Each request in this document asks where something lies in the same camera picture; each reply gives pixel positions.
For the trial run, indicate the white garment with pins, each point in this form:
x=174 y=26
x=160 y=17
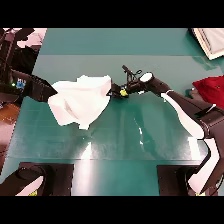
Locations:
x=213 y=40

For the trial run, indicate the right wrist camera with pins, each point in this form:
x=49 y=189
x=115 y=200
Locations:
x=128 y=72

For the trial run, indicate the red garment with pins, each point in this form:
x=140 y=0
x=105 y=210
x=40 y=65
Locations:
x=211 y=88

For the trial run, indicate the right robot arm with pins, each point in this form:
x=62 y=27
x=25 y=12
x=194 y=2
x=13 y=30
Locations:
x=186 y=108

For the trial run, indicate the white shirt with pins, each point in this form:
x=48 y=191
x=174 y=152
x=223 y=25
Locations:
x=80 y=100

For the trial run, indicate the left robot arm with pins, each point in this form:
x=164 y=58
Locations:
x=37 y=87

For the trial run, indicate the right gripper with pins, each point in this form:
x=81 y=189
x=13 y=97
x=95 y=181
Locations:
x=117 y=90

